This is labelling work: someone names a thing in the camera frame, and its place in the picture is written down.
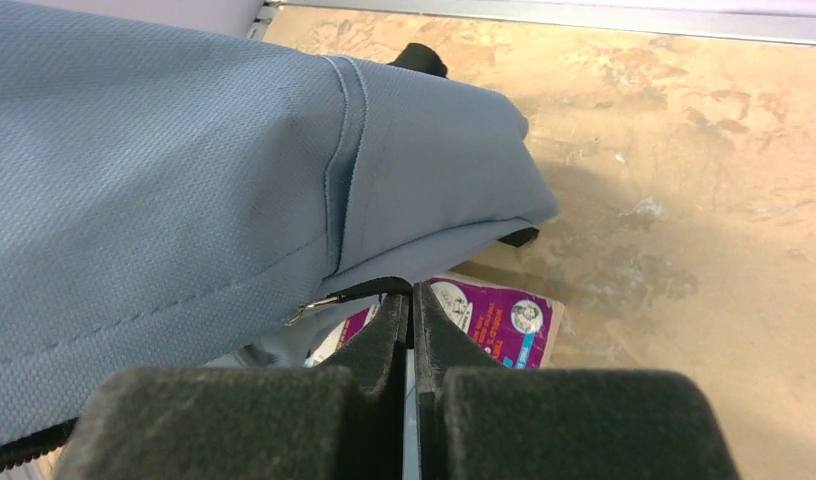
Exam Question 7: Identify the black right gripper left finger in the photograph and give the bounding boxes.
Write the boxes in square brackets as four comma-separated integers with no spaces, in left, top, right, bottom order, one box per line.
[57,295,410,479]

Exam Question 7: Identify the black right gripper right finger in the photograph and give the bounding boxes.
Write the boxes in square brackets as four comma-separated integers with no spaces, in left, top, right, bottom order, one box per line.
[412,283,739,479]

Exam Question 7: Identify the purple activity booklet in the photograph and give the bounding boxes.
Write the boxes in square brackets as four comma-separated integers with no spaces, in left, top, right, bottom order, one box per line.
[296,274,565,373]

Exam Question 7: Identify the blue student backpack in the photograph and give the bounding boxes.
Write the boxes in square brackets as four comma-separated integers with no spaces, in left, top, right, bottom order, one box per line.
[0,1,559,470]

